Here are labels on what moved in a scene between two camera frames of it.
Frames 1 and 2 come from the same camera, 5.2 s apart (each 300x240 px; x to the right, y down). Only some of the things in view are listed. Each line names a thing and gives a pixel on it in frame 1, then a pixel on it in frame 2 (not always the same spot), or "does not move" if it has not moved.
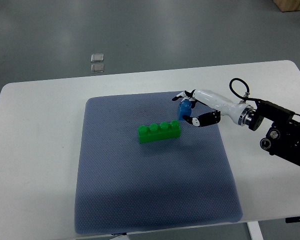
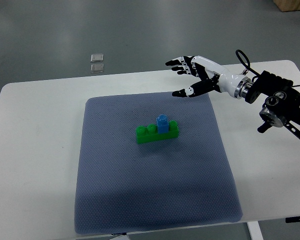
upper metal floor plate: (97, 57) does not move
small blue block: (184, 108) -> (163, 124)
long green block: (163, 131) does not move
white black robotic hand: (241, 113) -> (215, 77)
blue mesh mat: (126, 186) does not move
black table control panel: (297, 219) does not move
